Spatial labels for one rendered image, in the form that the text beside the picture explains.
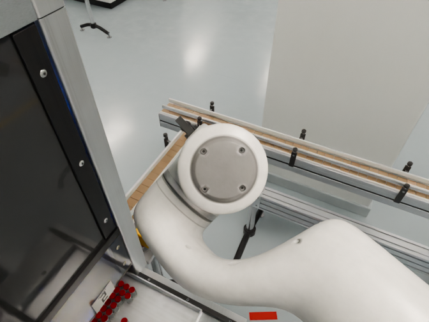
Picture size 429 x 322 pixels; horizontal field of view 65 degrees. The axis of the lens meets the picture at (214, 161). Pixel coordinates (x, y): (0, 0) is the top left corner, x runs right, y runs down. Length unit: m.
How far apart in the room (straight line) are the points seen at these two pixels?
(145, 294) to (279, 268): 1.00
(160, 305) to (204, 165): 0.97
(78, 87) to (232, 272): 0.51
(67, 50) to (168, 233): 0.43
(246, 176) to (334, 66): 1.69
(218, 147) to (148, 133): 2.80
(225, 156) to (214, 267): 0.10
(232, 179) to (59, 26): 0.44
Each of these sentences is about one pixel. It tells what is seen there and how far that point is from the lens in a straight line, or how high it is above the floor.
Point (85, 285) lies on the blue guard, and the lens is 1.01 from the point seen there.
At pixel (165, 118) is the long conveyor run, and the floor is 0.91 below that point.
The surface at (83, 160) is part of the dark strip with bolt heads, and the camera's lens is 0.78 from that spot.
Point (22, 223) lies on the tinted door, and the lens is 0.74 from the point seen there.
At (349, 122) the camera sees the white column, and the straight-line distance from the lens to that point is 2.14.
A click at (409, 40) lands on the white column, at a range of 1.87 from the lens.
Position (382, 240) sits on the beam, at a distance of 1.90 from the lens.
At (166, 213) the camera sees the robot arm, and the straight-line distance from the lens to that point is 0.34.
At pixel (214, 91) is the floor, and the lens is 3.54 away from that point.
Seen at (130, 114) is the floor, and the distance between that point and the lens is 3.33.
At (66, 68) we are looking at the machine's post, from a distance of 0.67.
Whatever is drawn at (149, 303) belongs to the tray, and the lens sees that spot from 1.24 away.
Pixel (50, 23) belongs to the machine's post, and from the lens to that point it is 0.64.
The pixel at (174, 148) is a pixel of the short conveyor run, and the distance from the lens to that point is 1.57.
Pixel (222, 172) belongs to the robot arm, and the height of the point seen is 1.80.
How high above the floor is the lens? 2.03
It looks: 47 degrees down
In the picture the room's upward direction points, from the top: straight up
